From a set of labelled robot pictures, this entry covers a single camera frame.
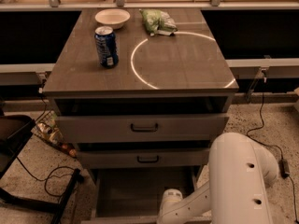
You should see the grey bottom drawer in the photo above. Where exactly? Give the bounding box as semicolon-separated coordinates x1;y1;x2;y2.
81;167;196;224

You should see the grey drawer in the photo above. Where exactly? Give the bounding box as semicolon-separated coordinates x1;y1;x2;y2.
56;114;228;143
81;167;196;224
78;148;209;169

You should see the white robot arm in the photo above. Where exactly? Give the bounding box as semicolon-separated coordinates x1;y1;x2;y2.
157;133;278;224

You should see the grey drawer cabinet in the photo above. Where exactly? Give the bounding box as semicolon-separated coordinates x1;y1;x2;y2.
42;7;240;185

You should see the grey top drawer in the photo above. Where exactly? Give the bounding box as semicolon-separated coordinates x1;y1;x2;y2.
56;114;228;143

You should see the grey middle drawer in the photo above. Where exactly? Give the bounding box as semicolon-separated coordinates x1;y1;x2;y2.
78;148;209;169

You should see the blue soda can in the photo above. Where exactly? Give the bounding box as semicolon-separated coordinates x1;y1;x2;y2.
94;26;119;68

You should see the green chip bag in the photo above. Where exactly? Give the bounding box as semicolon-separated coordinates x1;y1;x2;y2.
139;9;178;36

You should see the white bowl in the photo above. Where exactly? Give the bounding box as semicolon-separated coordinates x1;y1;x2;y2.
95;8;130;30

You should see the wire basket with items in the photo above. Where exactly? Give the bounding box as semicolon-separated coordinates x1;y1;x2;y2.
33;110;77;158

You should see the black cable on floor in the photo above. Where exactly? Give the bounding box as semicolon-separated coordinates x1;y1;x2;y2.
16;156;78;199

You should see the black chair frame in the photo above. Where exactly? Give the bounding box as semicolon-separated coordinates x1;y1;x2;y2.
0;115;84;224

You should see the black power adapter cable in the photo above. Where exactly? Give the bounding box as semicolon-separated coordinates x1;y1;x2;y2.
243;70;299;224

